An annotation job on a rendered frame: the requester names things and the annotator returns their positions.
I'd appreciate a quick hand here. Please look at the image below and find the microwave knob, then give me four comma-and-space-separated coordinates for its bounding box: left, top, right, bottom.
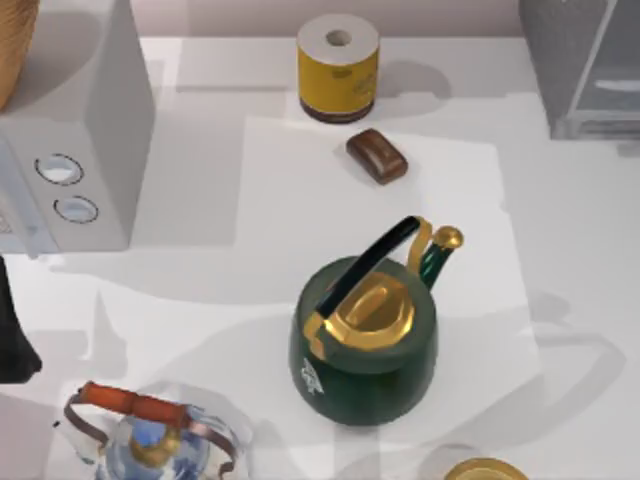
34, 153, 85, 187
53, 195, 100, 224

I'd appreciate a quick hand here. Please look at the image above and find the green and gold kettle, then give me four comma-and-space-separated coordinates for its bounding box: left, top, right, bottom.
288, 215, 466, 428

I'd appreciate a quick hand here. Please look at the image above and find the pale microwave oven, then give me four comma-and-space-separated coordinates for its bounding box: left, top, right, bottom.
0, 0, 155, 259

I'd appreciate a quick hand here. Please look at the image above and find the glass kettle with orange handle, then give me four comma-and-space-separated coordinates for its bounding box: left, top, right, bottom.
63, 380, 251, 480

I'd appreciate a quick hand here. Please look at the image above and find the brown bread loaf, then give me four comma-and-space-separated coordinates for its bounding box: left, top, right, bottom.
345, 127, 409, 187

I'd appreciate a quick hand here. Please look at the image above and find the grey cabinet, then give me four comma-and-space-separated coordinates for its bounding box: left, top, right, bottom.
518, 0, 640, 142

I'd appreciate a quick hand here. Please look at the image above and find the wooden basket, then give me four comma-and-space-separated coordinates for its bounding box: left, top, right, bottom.
0, 0, 41, 112

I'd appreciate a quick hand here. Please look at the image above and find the yellow wrapped paper roll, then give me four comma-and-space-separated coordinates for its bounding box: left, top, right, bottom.
295, 13, 381, 124

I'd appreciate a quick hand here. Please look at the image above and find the yellow round lid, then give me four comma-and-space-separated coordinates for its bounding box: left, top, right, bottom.
443, 457, 529, 480

